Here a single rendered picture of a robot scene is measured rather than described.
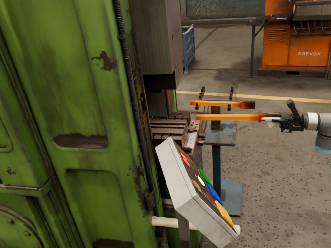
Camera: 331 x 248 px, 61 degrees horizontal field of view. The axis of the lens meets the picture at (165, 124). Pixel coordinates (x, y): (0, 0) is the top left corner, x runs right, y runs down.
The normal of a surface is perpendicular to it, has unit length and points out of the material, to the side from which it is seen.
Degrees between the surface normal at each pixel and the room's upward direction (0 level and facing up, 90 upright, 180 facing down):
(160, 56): 90
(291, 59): 90
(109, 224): 90
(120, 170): 90
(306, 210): 0
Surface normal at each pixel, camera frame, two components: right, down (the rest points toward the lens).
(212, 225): 0.21, 0.47
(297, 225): -0.11, -0.86
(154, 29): -0.22, 0.51
